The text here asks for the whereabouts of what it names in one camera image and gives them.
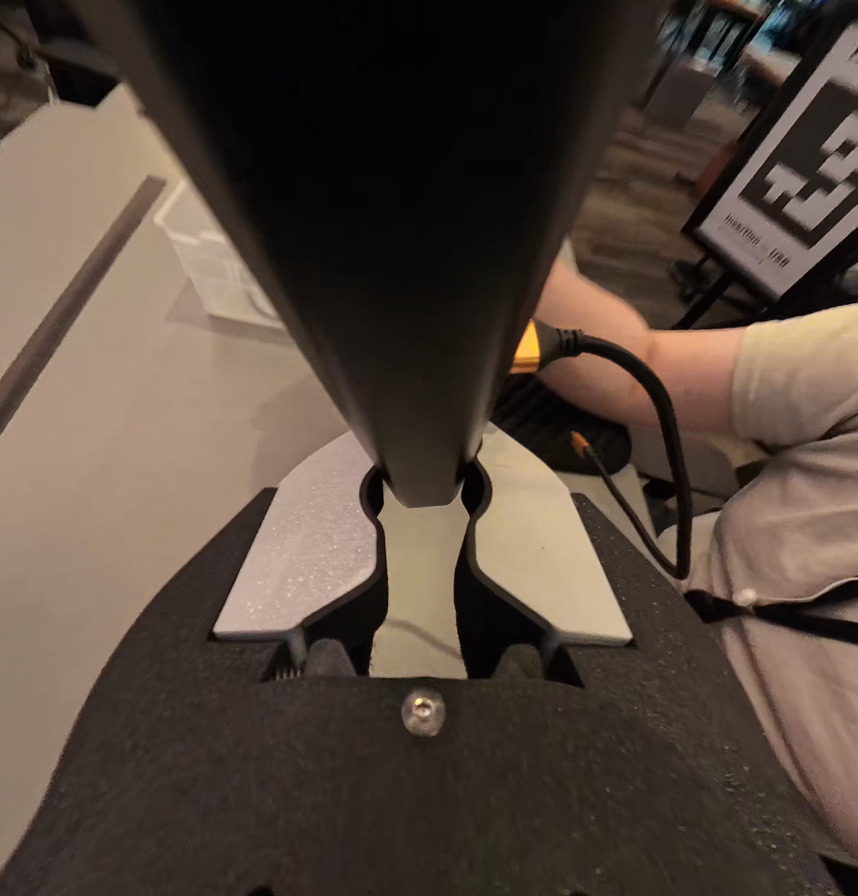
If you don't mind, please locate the black usb hub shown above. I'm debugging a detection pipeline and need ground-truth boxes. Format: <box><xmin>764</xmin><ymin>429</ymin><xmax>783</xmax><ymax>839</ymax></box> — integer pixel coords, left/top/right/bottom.
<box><xmin>72</xmin><ymin>0</ymin><xmax>671</xmax><ymax>510</ymax></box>

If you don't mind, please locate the black white tag sign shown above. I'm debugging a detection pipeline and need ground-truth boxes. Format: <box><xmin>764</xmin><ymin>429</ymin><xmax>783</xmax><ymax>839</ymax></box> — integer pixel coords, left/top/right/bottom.
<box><xmin>681</xmin><ymin>14</ymin><xmax>858</xmax><ymax>303</ymax></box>

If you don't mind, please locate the black strap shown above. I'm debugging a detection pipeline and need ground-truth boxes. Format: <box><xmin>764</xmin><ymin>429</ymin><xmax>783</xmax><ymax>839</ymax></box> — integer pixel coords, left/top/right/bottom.
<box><xmin>684</xmin><ymin>568</ymin><xmax>858</xmax><ymax>651</ymax></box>

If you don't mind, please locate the black wrist rest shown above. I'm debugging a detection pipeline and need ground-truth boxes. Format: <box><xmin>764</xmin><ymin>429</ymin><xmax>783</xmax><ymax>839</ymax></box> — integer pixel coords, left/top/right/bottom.
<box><xmin>495</xmin><ymin>374</ymin><xmax>634</xmax><ymax>478</ymax></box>

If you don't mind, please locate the black usb cable orange plug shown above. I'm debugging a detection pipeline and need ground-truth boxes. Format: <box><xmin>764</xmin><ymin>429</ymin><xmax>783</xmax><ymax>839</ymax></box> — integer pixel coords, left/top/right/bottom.
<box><xmin>509</xmin><ymin>318</ymin><xmax>694</xmax><ymax>582</ymax></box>

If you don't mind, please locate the clear plastic box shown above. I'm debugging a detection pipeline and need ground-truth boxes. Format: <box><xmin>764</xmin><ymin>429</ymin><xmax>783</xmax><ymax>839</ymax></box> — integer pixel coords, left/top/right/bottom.
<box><xmin>154</xmin><ymin>178</ymin><xmax>293</xmax><ymax>330</ymax></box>

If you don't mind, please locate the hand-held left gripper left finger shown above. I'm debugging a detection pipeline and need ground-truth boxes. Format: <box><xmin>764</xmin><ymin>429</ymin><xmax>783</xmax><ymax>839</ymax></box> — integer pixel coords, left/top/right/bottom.
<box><xmin>212</xmin><ymin>430</ymin><xmax>389</xmax><ymax>669</ymax></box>

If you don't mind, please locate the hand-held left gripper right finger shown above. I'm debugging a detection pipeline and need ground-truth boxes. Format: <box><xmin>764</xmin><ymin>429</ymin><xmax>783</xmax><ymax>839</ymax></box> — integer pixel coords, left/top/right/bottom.
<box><xmin>455</xmin><ymin>426</ymin><xmax>635</xmax><ymax>676</ymax></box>

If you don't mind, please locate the black sign stand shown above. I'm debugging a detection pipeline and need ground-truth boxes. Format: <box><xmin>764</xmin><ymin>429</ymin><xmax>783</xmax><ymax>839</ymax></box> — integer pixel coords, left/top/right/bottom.
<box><xmin>670</xmin><ymin>238</ymin><xmax>858</xmax><ymax>331</ymax></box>

